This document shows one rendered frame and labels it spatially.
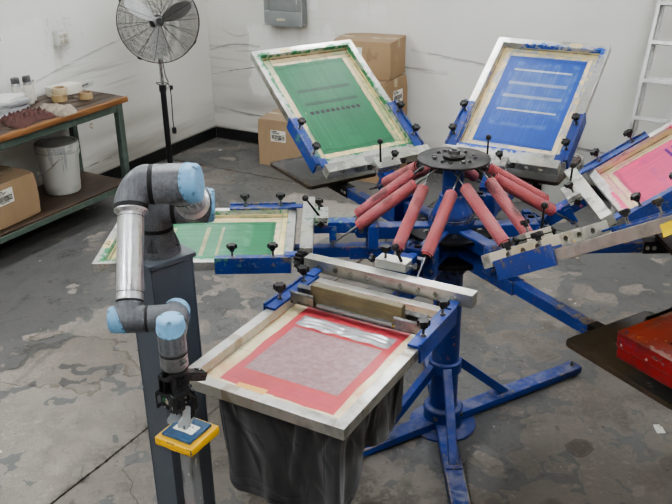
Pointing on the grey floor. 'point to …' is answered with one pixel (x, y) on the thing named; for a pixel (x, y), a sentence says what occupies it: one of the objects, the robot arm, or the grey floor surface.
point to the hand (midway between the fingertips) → (186, 424)
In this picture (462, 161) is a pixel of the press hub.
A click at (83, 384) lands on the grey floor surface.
